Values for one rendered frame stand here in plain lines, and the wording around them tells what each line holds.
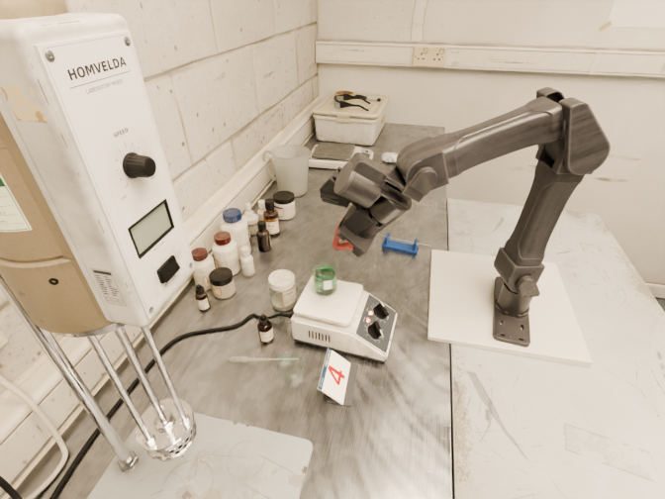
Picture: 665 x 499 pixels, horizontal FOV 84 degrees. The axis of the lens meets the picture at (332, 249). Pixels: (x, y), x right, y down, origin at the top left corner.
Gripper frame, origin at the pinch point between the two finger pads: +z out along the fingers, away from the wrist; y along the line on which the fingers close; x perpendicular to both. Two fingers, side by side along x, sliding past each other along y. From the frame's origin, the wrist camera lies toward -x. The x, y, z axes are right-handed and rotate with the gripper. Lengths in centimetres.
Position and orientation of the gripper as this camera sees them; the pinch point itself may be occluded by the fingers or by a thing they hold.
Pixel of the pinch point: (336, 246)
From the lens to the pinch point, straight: 76.7
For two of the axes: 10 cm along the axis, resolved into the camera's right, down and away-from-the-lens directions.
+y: -3.9, 6.5, -6.4
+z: -5.2, 4.2, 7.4
